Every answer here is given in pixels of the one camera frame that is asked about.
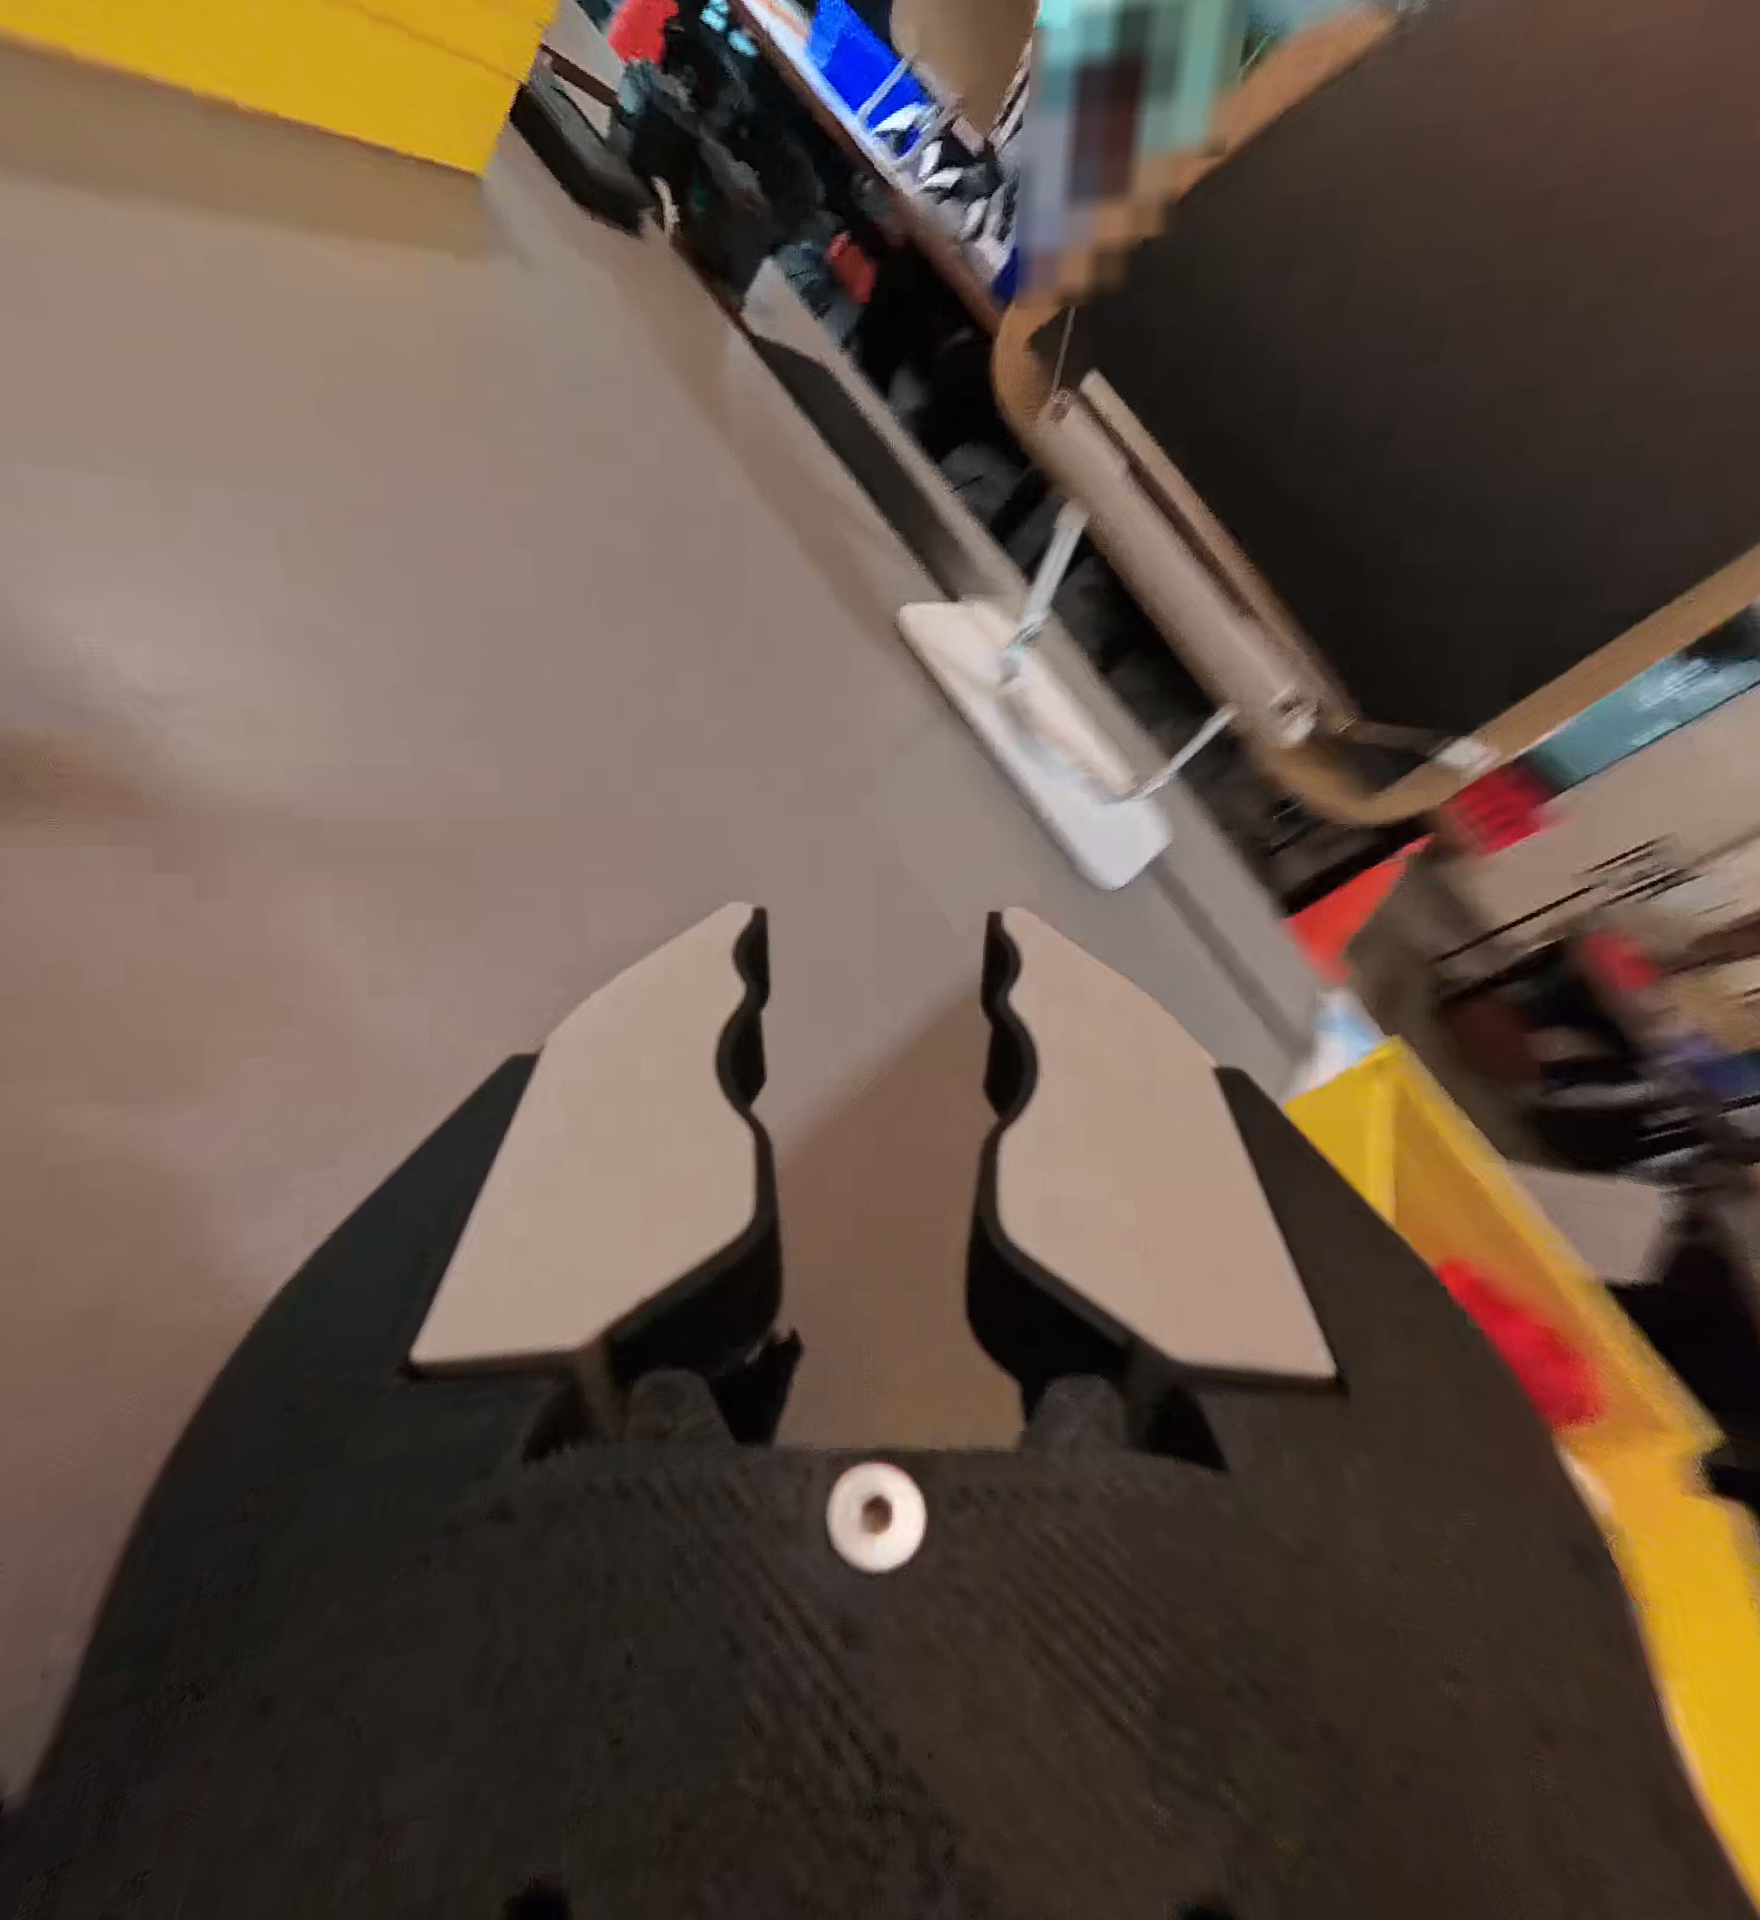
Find red toy block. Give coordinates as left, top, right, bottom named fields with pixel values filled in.
left=1434, top=1260, right=1602, bottom=1428

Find blue storage bin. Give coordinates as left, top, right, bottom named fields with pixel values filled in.
left=805, top=0, right=897, bottom=93

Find black desk mat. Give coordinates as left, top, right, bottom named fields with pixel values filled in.
left=752, top=337, right=1002, bottom=587

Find yellow storage bin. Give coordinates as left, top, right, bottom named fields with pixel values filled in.
left=0, top=0, right=566, bottom=174
left=1282, top=1039, right=1760, bottom=1920

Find white tablet stand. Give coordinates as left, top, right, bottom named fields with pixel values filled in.
left=897, top=502, right=1361, bottom=890

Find black flat case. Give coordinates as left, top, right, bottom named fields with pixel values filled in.
left=511, top=68, right=657, bottom=228

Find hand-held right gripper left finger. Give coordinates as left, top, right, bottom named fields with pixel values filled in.
left=410, top=904, right=789, bottom=1382

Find grey desk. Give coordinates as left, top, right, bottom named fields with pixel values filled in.
left=0, top=22, right=1324, bottom=1802

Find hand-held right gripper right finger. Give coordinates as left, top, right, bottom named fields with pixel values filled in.
left=965, top=908, right=1338, bottom=1389

